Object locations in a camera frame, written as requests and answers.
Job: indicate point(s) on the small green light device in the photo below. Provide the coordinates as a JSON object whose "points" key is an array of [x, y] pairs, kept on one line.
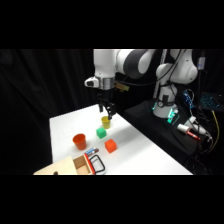
{"points": [[172, 116]]}

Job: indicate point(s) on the blue backlit keyboard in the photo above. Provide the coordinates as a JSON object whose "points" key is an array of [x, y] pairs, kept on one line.
{"points": [[210, 101]]}

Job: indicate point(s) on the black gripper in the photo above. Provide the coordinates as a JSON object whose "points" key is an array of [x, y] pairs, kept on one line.
{"points": [[105, 97]]}

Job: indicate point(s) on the green block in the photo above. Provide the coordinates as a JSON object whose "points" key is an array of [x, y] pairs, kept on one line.
{"points": [[101, 132]]}

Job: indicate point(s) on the black robot stand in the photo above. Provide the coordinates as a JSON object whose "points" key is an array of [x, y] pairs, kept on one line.
{"points": [[150, 125]]}

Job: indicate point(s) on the white cylinder with red tip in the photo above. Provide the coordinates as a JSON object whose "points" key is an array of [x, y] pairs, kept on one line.
{"points": [[185, 130]]}

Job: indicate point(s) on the yellow cube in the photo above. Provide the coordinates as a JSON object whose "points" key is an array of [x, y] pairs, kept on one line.
{"points": [[106, 123]]}

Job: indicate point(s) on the wooden drawer box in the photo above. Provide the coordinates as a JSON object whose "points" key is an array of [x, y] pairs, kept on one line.
{"points": [[63, 166]]}

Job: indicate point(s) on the orange cup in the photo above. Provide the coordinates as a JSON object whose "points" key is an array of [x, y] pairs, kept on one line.
{"points": [[80, 141]]}

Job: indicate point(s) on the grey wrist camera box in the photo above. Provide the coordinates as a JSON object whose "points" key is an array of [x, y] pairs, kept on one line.
{"points": [[91, 82]]}

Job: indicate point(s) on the black curtain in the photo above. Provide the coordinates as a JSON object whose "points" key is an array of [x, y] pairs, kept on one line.
{"points": [[43, 86]]}

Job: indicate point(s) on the red block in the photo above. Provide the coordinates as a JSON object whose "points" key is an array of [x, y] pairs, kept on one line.
{"points": [[110, 146]]}

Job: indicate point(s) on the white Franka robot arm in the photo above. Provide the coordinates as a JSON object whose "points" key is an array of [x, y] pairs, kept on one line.
{"points": [[105, 63]]}

